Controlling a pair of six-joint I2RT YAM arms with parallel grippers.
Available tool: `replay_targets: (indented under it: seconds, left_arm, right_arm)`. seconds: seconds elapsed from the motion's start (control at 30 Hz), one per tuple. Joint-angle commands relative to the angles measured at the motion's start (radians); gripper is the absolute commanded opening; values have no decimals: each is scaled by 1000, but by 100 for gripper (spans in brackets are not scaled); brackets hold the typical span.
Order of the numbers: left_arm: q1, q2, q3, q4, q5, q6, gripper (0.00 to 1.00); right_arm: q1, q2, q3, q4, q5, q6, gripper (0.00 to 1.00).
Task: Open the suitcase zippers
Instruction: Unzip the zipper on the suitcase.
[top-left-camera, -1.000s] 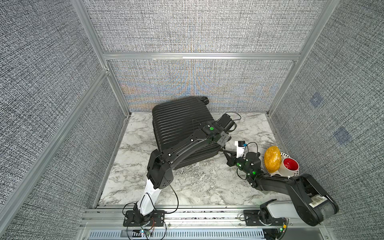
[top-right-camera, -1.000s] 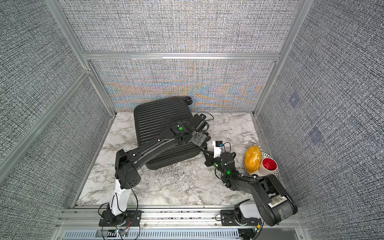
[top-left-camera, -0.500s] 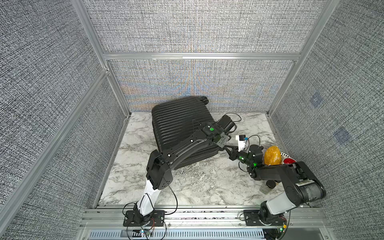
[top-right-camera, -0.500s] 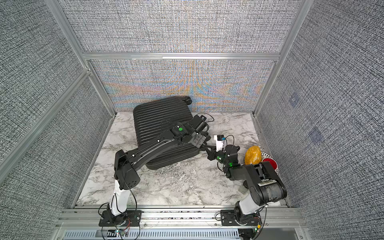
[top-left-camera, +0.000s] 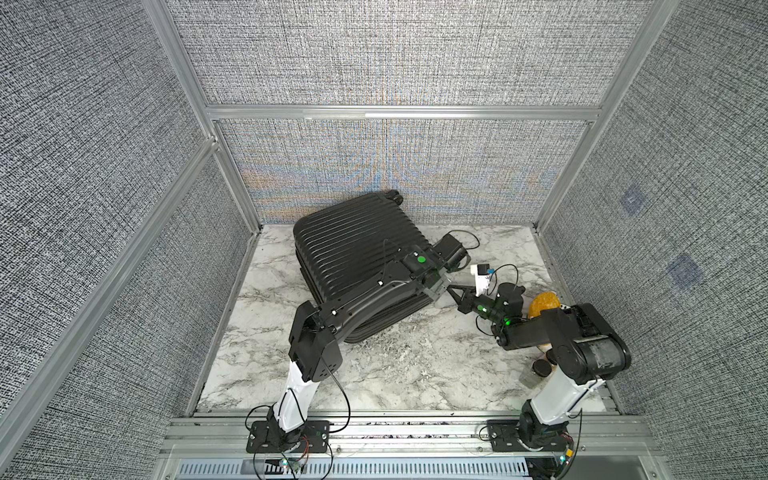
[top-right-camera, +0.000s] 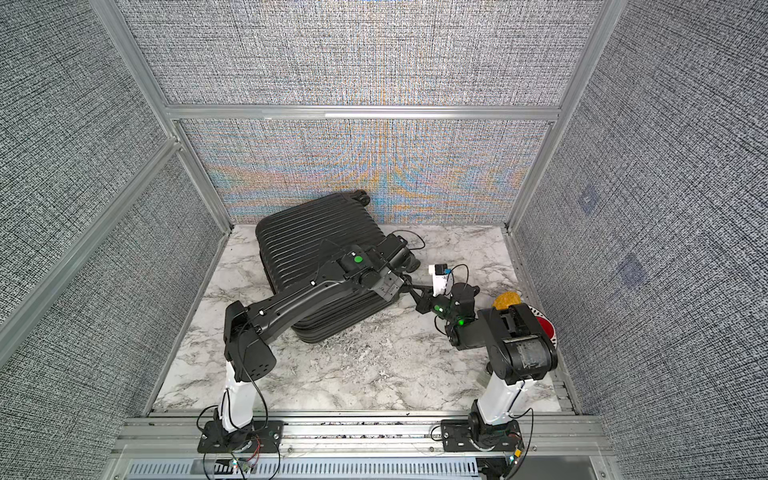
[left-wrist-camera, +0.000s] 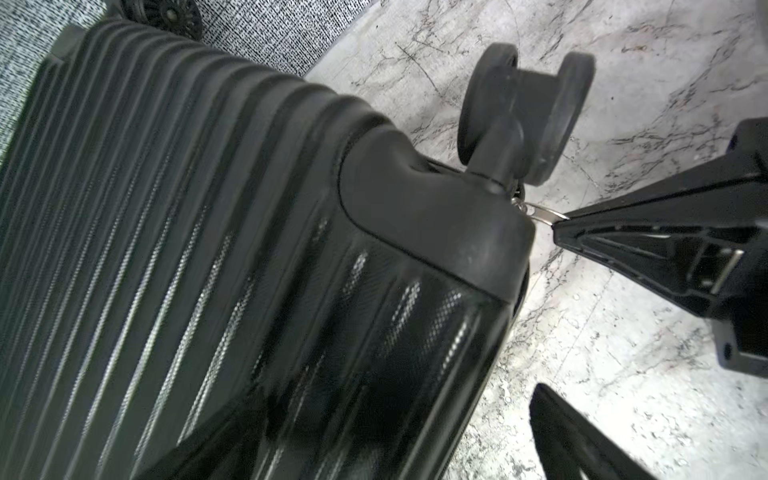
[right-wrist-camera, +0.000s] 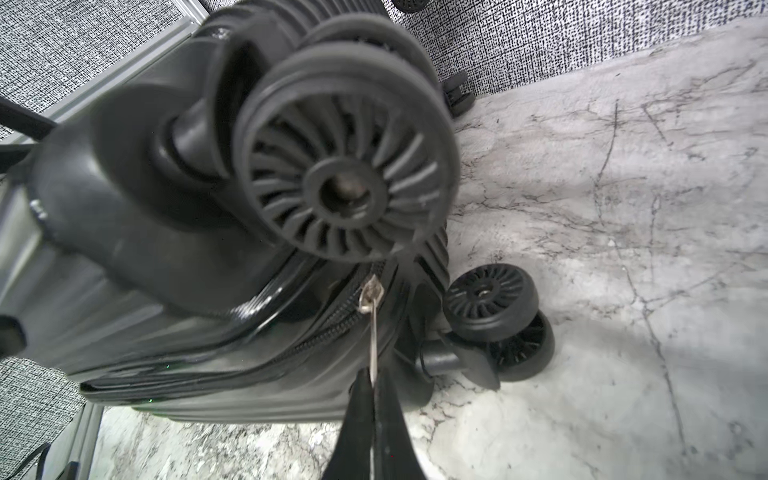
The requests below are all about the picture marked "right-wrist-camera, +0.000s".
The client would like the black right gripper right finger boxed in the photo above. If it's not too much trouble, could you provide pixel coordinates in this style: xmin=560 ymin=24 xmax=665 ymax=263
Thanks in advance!
xmin=373 ymin=369 xmax=426 ymax=480

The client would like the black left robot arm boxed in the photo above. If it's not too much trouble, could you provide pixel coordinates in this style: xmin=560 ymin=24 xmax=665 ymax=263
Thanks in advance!
xmin=1 ymin=97 xmax=57 ymax=175

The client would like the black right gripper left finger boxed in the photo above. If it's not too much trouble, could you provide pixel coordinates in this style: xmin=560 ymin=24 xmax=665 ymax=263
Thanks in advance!
xmin=322 ymin=368 xmax=374 ymax=480

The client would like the aluminium cage frame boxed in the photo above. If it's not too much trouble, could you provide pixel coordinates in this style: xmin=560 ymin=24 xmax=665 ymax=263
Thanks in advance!
xmin=1 ymin=1 xmax=211 ymax=120

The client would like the black ribbed hard-shell suitcase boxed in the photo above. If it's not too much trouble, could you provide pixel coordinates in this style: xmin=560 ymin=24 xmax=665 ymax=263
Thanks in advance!
xmin=1 ymin=1 xmax=555 ymax=423

